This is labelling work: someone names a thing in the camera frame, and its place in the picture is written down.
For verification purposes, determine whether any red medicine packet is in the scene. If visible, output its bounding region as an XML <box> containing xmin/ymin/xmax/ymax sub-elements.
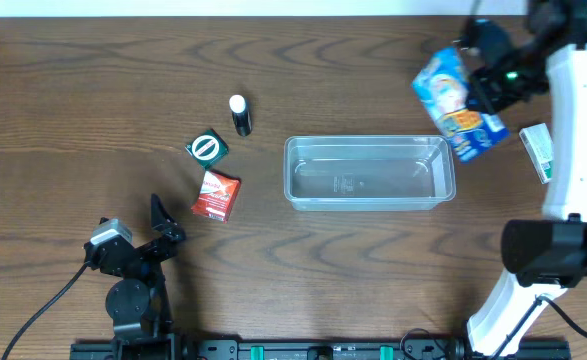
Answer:
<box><xmin>191</xmin><ymin>171</ymin><xmax>241</xmax><ymax>223</ymax></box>

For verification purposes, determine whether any blue fever patch box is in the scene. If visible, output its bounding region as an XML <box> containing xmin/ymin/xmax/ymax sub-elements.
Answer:
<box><xmin>412</xmin><ymin>47</ymin><xmax>509</xmax><ymax>163</ymax></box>

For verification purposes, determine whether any white green medicine box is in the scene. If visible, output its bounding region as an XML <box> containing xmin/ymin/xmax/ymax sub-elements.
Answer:
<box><xmin>519</xmin><ymin>123</ymin><xmax>554</xmax><ymax>184</ymax></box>

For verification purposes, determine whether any green Zam-Buk box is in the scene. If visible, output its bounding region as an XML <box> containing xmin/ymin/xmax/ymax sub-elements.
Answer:
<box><xmin>185</xmin><ymin>129</ymin><xmax>229</xmax><ymax>169</ymax></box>

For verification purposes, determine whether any dark bottle white cap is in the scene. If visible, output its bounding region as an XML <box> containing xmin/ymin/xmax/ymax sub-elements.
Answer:
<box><xmin>229</xmin><ymin>94</ymin><xmax>252</xmax><ymax>137</ymax></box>

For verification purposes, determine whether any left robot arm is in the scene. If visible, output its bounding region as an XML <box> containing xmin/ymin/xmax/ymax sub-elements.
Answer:
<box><xmin>84</xmin><ymin>194</ymin><xmax>186</xmax><ymax>359</ymax></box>

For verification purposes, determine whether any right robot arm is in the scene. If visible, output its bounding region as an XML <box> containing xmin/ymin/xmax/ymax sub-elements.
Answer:
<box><xmin>458</xmin><ymin>0</ymin><xmax>587</xmax><ymax>359</ymax></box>

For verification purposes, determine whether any clear plastic container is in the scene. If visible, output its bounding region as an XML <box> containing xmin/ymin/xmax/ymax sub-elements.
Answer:
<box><xmin>283</xmin><ymin>135</ymin><xmax>456</xmax><ymax>212</ymax></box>

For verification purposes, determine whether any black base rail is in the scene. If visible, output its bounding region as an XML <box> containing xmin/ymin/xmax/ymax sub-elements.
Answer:
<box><xmin>70</xmin><ymin>339</ymin><xmax>572</xmax><ymax>360</ymax></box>

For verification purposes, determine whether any right black cable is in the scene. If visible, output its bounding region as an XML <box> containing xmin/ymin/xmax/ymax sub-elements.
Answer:
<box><xmin>487</xmin><ymin>294</ymin><xmax>587</xmax><ymax>360</ymax></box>

